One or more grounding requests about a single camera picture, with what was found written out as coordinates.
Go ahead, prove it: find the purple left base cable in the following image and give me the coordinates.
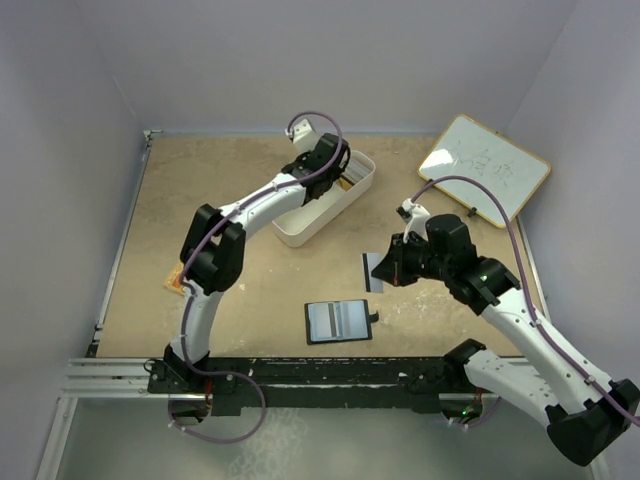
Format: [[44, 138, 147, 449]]
[[167, 369, 268, 444]]

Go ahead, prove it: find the aluminium frame rail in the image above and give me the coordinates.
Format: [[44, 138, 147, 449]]
[[34, 357, 151, 480]]

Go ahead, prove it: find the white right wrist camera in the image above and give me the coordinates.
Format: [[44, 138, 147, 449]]
[[397, 198, 431, 244]]

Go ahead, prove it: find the stack of cards in tray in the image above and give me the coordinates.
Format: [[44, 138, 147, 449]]
[[338, 151, 375, 191]]

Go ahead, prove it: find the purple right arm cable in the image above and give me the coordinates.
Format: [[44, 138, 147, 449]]
[[409, 177, 640, 426]]

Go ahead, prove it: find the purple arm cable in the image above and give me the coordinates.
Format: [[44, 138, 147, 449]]
[[409, 177, 640, 426], [177, 110, 351, 374]]

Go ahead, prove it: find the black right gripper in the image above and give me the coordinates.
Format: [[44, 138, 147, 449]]
[[372, 231, 452, 287]]

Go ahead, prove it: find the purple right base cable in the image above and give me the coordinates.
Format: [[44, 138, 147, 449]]
[[447, 394, 501, 432]]

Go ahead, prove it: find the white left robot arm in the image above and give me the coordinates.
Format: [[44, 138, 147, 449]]
[[164, 133, 351, 392]]

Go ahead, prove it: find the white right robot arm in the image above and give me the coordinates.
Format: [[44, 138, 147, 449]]
[[371, 209, 639, 466]]

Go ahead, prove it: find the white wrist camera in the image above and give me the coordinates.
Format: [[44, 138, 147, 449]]
[[285, 117, 320, 154], [397, 198, 431, 244]]

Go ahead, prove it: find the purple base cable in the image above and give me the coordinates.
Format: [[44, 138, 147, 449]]
[[167, 369, 268, 444], [447, 394, 501, 432]]

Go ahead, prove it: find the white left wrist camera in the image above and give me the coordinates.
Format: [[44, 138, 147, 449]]
[[285, 117, 320, 154]]

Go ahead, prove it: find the white plastic card tray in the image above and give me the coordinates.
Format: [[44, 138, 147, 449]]
[[272, 164, 376, 248]]

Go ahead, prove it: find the black leather card holder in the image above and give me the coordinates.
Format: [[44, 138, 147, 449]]
[[304, 299, 380, 345]]

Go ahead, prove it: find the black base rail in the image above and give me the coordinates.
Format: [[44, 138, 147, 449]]
[[145, 357, 480, 416]]

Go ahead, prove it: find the small whiteboard yellow frame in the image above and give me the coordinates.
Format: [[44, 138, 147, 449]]
[[418, 114, 551, 228]]

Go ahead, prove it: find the white magnetic stripe card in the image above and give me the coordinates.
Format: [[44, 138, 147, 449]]
[[308, 302, 336, 342]]

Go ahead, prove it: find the orange spiral notepad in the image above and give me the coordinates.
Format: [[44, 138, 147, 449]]
[[163, 262, 184, 295]]

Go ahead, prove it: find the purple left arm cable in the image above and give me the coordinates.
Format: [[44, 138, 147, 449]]
[[177, 110, 351, 374]]

